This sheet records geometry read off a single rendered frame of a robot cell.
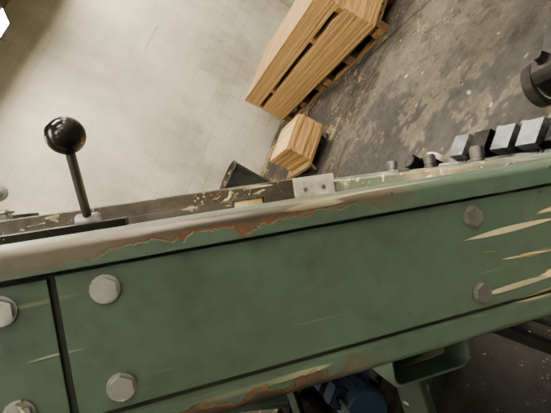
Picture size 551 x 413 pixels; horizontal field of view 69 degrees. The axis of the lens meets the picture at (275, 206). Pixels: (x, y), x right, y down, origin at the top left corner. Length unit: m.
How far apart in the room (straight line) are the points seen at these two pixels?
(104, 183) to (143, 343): 6.01
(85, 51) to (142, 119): 1.27
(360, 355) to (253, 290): 0.08
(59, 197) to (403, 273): 6.05
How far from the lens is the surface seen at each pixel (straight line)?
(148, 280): 0.23
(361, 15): 4.35
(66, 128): 0.44
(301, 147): 4.13
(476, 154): 0.80
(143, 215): 1.06
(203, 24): 7.45
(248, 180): 5.32
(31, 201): 6.27
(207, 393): 0.24
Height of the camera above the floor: 1.33
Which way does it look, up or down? 15 degrees down
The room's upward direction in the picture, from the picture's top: 66 degrees counter-clockwise
